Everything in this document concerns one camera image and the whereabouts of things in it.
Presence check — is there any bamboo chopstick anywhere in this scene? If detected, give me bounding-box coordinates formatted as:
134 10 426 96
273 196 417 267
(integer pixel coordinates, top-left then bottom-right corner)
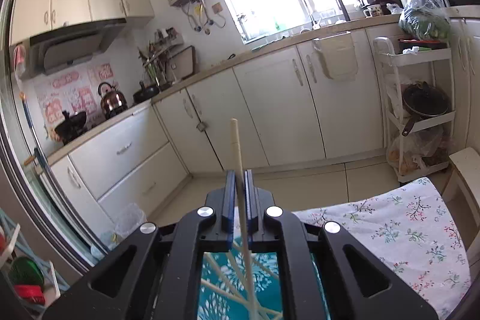
230 118 259 319

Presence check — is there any turquoise perforated plastic basket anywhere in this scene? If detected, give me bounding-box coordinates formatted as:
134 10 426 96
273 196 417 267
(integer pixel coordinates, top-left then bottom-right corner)
197 235 331 320

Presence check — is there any clear floral trash bin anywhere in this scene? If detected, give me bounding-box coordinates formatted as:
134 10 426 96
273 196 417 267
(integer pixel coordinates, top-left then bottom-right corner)
115 203 146 240

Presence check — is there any black frying pan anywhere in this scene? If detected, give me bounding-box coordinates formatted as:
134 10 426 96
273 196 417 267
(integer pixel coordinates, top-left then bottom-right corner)
133 81 160 104

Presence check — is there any floral white tablecloth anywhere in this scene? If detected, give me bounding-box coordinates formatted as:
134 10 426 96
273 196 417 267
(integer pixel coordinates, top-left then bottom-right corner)
296 177 471 319

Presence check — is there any copper kettle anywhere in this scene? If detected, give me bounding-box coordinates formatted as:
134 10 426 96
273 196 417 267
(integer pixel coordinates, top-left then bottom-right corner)
97 82 128 119

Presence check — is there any hanging cabinet bin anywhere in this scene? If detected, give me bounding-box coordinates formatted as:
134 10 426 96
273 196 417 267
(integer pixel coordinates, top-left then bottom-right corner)
313 31 359 81

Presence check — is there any black wok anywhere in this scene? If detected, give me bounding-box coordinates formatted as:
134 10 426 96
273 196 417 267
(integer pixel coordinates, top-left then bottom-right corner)
54 110 87 145

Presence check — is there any dark pan in cart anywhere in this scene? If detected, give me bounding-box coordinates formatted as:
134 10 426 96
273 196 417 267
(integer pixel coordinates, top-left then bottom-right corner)
402 81 450 136

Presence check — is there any white rolling storage cart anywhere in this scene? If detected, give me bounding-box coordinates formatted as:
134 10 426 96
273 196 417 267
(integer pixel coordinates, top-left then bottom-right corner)
373 37 456 184

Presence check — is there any blue white folding rack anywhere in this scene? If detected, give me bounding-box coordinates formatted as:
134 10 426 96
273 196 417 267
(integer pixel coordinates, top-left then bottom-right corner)
0 210 69 318

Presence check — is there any white small stool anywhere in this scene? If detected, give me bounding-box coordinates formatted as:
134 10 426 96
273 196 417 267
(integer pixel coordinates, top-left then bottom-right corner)
442 147 480 226

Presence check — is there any range hood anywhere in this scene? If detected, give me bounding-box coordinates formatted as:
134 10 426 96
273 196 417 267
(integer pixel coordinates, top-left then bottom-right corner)
23 18 127 79

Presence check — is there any plastic bag of greens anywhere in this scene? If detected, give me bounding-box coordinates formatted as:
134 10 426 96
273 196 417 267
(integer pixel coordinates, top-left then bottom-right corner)
399 0 451 42

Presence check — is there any wall utensil rack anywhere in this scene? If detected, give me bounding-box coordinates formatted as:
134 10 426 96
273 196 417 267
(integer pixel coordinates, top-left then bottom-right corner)
138 28 197 91

